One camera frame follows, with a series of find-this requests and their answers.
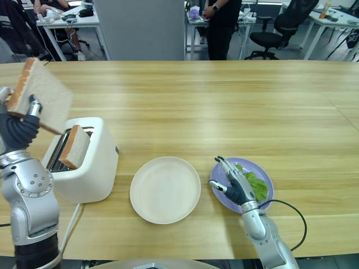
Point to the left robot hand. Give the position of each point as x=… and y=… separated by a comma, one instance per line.
x=16, y=131

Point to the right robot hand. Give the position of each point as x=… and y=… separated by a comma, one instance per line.
x=238, y=187

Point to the bread slice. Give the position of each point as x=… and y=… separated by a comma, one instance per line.
x=77, y=148
x=47, y=98

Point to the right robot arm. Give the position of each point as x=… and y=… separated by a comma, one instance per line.
x=266, y=235

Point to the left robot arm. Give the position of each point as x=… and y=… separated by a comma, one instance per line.
x=28, y=207

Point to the green lettuce leaf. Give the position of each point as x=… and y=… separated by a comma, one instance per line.
x=256, y=186

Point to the purple plate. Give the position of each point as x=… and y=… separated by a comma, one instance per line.
x=262, y=171

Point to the cream plate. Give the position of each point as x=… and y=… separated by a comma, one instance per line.
x=165, y=190

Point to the cream toaster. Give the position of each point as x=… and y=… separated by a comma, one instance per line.
x=87, y=171

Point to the person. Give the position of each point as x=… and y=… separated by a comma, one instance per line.
x=59, y=25
x=221, y=25

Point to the black office chair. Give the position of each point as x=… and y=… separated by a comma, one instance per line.
x=280, y=28

